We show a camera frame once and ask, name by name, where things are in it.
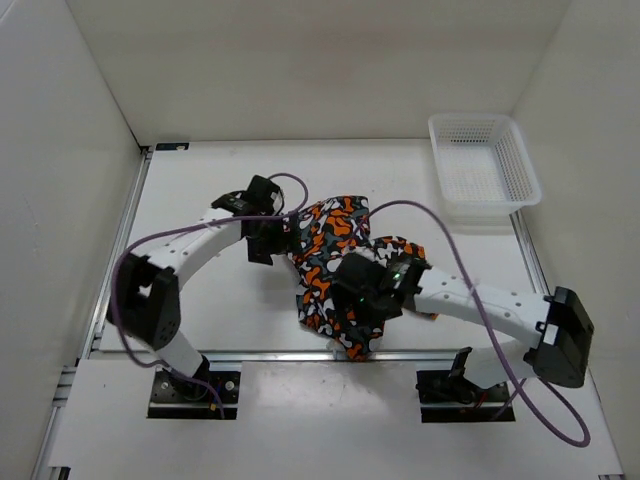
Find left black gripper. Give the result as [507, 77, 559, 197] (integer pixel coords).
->
[245, 210, 303, 265]

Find orange camouflage patterned shorts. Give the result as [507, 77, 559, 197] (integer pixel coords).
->
[285, 195, 430, 361]

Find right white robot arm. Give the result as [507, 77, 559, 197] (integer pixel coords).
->
[331, 253, 595, 400]

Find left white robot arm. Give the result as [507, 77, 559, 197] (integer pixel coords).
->
[107, 173, 308, 400]

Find small blue label sticker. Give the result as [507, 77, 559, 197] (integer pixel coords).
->
[155, 142, 190, 151]

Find white plastic mesh basket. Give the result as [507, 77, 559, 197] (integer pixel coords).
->
[428, 113, 542, 223]

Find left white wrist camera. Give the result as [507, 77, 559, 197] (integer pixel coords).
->
[270, 189, 285, 216]

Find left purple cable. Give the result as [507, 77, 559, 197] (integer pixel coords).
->
[110, 172, 309, 419]

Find purple cable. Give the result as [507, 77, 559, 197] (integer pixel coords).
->
[110, 172, 309, 419]
[349, 200, 591, 448]

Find aluminium front rail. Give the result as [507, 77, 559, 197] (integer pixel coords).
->
[89, 349, 471, 365]

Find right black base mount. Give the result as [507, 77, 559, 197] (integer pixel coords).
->
[415, 347, 516, 424]

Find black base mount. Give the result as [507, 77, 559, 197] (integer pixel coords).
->
[147, 368, 241, 420]
[415, 347, 516, 424]

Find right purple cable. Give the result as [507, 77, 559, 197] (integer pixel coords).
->
[349, 200, 591, 448]

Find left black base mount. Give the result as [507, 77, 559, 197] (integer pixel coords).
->
[147, 368, 241, 420]

